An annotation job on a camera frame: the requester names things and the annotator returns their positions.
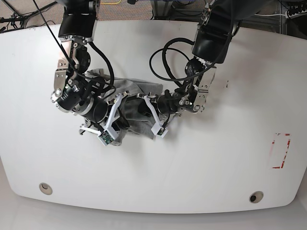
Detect grey T-shirt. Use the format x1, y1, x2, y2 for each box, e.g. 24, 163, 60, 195
83, 68, 165, 147

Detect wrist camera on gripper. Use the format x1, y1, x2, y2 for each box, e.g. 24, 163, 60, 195
97, 130, 119, 146
151, 123, 168, 138

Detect red tape rectangle marking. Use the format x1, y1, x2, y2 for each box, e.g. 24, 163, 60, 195
269, 133, 291, 169

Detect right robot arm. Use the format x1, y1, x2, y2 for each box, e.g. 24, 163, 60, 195
51, 0, 116, 132

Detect white cable on floor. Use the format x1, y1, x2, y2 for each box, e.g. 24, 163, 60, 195
254, 13, 287, 18

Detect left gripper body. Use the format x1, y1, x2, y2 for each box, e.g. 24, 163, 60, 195
150, 90, 182, 131

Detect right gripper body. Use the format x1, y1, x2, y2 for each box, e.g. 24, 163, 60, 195
78, 92, 128, 135

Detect table cable grommet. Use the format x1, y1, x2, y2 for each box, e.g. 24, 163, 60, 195
249, 191, 264, 204
39, 183, 53, 196

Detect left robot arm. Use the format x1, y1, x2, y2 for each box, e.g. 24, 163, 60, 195
144, 0, 267, 135

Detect black tripod legs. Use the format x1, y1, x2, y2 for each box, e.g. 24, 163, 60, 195
0, 0, 60, 33

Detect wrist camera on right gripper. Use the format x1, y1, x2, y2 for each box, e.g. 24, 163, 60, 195
97, 130, 119, 146

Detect white power strip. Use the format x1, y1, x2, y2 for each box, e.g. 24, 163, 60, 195
285, 5, 307, 19

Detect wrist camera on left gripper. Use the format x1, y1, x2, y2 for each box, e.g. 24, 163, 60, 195
151, 123, 168, 138

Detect left table cable grommet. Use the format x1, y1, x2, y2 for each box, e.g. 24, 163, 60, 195
39, 183, 53, 196

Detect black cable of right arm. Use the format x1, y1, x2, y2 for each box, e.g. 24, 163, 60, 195
32, 0, 117, 104

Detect right table cable grommet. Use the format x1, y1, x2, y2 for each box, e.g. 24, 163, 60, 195
249, 191, 264, 204

